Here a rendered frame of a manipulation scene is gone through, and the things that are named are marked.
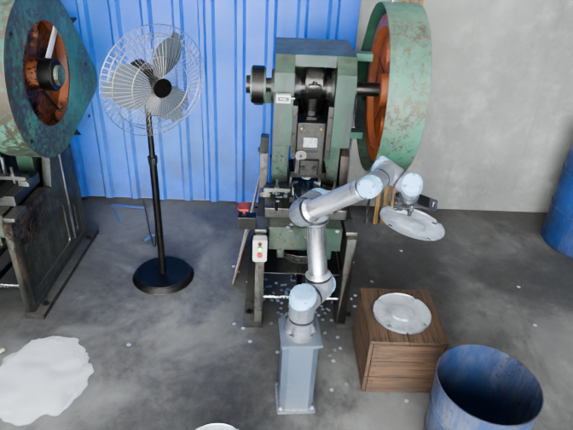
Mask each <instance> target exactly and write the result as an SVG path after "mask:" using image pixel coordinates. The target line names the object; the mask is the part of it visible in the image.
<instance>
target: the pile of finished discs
mask: <svg viewBox="0 0 573 430"><path fill-rule="evenodd" d="M373 314H374V316H375V318H376V319H377V321H378V322H379V323H380V324H381V325H383V326H384V327H385V328H388V329H389V330H391V331H394V332H397V333H399V334H407V333H408V334H417V333H420V332H422V331H424V330H425V329H427V328H428V327H429V325H430V323H431V313H430V310H429V309H428V307H427V306H426V305H425V304H424V303H423V302H421V301H420V300H419V299H414V298H413V296H410V295H407V294H404V293H388V294H385V295H382V296H380V297H379V298H378V300H376V301H375V302H374V305H373Z"/></svg>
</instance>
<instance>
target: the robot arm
mask: <svg viewBox="0 0 573 430"><path fill-rule="evenodd" d="M388 185H390V186H391V187H393V188H394V189H396V193H395V199H394V204H393V208H392V210H395V211H397V212H401V213H405V214H406V215H407V216H409V217H411V215H412V212H414V206H417V207H420V208H423V209H426V210H427V211H430V212H434V211H436V210H437V200H435V199H432V198H430V197H427V196H425V195H421V194H420V192H421V191H422V189H423V180H422V178H421V177H420V176H419V175H418V174H416V173H409V172H407V171H405V170H404V169H402V168H401V167H400V166H398V165H397V164H396V163H394V162H393V161H392V160H389V159H387V158H386V157H384V156H380V157H379V158H378V159H377V160H376V161H375V162H374V164H373V166H372V169H371V172H370V173H369V174H367V175H366V176H364V177H361V178H359V179H357V180H355V181H353V182H351V183H347V184H346V185H344V186H342V187H339V188H337V189H335V190H332V191H330V192H327V191H326V190H325V189H321V188H314V189H312V190H309V191H308V192H307V193H306V194H304V195H302V196H301V197H300V198H298V199H296V200H295V201H294V202H293V203H292V204H291V206H290V208H289V217H290V219H291V220H292V222H293V223H294V224H296V225H297V226H300V227H305V226H306V240H307V254H308V268H309V269H308V270H307V271H306V273H305V283H302V285H300V284H298V285H297V286H295V287H294V288H293V289H292V290H291V292H290V296H289V311H288V318H287V320H286V322H285V324H284V329H283V332H284V335H285V336H286V338H287V339H289V340H290V341H292V342H294V343H299V344H304V343H308V342H311V341H312V340H313V339H314V338H315V337H316V332H317V327H316V325H315V319H314V318H315V310H316V309H317V308H318V307H319V306H320V305H321V304H322V303H323V302H324V301H325V300H326V299H327V298H328V297H329V296H330V295H331V294H332V293H333V291H334V289H335V288H336V281H335V278H334V277H333V274H332V273H331V272H330V270H328V269H327V238H326V224H327V223H328V221H329V213H331V212H335V211H337V210H339V209H341V208H344V207H346V206H349V205H351V204H354V203H356V202H358V201H360V200H364V199H371V198H373V197H375V196H376V195H378V194H379V193H380V192H381V191H382V190H383V189H384V188H386V187H387V186H388ZM394 208H396V209H394Z"/></svg>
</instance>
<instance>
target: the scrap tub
mask: <svg viewBox="0 0 573 430"><path fill-rule="evenodd" d="M543 406H544V393H543V391H542V388H541V384H540V382H539V381H538V380H537V378H536V377H535V375H534V374H533V373H532V372H531V371H530V370H529V369H528V368H527V367H526V366H525V365H524V364H523V363H521V362H520V361H519V360H517V359H516V358H515V357H513V356H511V355H510V354H508V353H506V352H504V351H501V350H499V349H496V348H494V347H491V346H485V345H479V344H463V345H458V346H453V347H451V348H449V349H448V350H447V351H445V352H444V353H443V354H442V355H441V357H440V358H439V359H438V361H437V367H436V374H435V378H434V381H433V384H432V386H431V390H430V401H429V404H428V409H427V410H426V413H425V424H424V427H423V430H531V428H532V427H533V425H534V423H535V420H536V418H537V417H538V415H539V414H540V413H541V411H542V409H543Z"/></svg>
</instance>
